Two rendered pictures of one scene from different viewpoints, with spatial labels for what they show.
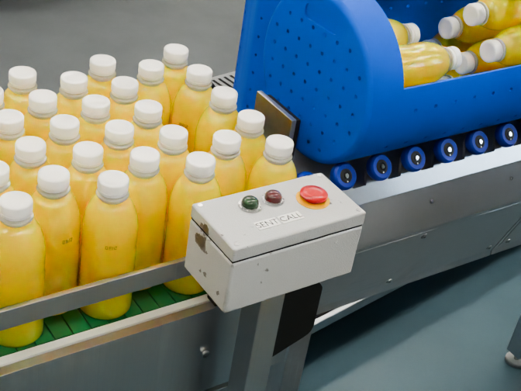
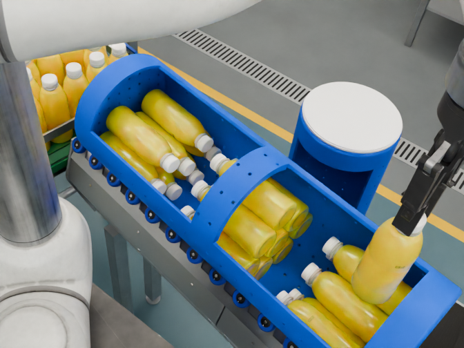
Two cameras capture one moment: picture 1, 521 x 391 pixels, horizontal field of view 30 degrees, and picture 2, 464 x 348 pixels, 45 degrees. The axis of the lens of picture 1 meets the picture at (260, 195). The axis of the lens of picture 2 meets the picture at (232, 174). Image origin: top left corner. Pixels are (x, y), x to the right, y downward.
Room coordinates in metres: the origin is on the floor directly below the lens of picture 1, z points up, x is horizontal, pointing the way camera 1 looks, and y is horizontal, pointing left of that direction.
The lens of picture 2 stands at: (1.47, -1.10, 2.05)
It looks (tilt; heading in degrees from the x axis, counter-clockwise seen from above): 49 degrees down; 78
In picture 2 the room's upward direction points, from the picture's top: 8 degrees clockwise
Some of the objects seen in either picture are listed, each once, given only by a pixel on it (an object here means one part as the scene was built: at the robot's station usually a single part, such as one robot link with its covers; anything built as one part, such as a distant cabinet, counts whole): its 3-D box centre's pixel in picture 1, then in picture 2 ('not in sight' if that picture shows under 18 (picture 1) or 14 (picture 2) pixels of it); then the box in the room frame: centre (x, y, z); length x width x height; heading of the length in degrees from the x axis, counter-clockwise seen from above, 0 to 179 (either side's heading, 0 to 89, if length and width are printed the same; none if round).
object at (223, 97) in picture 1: (223, 98); (74, 70); (1.27, 0.08, 1.09); 0.04 x 0.04 x 0.02
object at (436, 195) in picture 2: not in sight; (427, 197); (1.84, -0.66, 1.47); 0.03 x 0.01 x 0.07; 129
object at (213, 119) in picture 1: (215, 155); (78, 99); (1.27, 0.08, 0.99); 0.07 x 0.07 x 0.19
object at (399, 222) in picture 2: not in sight; (409, 214); (1.81, -0.69, 1.47); 0.03 x 0.01 x 0.07; 129
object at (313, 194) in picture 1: (313, 195); not in sight; (1.03, -0.07, 1.11); 0.04 x 0.04 x 0.01
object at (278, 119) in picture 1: (274, 138); not in sight; (1.36, -0.01, 0.99); 0.10 x 0.02 x 0.12; 39
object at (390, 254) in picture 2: not in sight; (388, 257); (1.83, -0.67, 1.34); 0.07 x 0.07 x 0.19
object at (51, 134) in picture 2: not in sight; (94, 112); (1.31, 0.06, 0.96); 0.40 x 0.01 x 0.03; 39
